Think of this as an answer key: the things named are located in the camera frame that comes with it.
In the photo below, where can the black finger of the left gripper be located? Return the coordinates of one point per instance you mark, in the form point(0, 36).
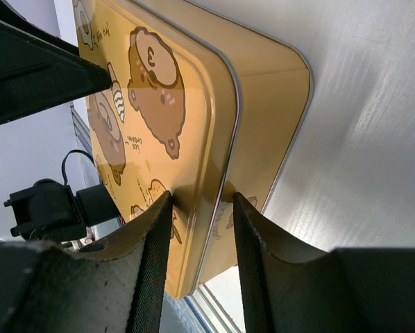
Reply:
point(36, 75)

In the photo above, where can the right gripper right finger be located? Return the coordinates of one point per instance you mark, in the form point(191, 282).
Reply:
point(288, 285)

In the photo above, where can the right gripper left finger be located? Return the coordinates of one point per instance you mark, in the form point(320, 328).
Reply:
point(115, 284)

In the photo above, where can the silver tin lid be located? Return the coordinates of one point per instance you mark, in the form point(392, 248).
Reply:
point(167, 119)

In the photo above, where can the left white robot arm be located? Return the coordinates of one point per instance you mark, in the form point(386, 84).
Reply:
point(48, 209)

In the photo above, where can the gold chocolate box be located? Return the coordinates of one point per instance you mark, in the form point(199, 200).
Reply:
point(273, 83)

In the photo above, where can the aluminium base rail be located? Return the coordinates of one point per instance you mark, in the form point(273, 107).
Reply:
point(219, 310)

